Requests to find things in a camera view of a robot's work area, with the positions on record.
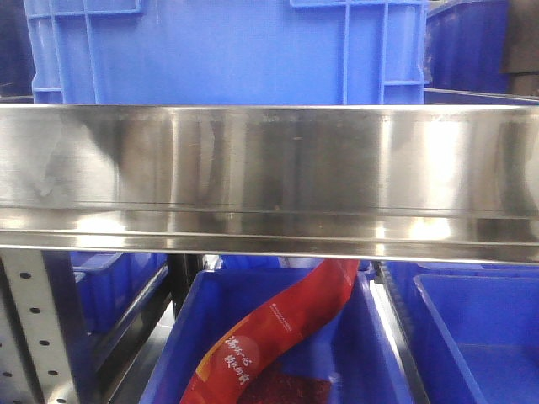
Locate large light blue crate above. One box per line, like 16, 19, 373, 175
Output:
24, 1, 428, 105

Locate stainless steel shelf rail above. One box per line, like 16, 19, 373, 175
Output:
1, 104, 538, 263

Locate dark blue centre bin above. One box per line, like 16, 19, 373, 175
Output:
140, 268, 414, 403

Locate dark blue left bin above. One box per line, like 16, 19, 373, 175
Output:
70, 252, 167, 333

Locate red printed snack bag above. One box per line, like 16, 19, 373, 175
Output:
179, 258, 360, 403

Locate dark blue bin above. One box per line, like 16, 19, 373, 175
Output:
70, 252, 167, 333
424, 1, 509, 93
140, 268, 414, 403
382, 261, 538, 403

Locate dark blue upper right bin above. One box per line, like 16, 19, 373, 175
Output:
424, 1, 509, 93

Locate perforated grey shelf post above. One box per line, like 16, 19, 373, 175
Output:
1, 248, 101, 403

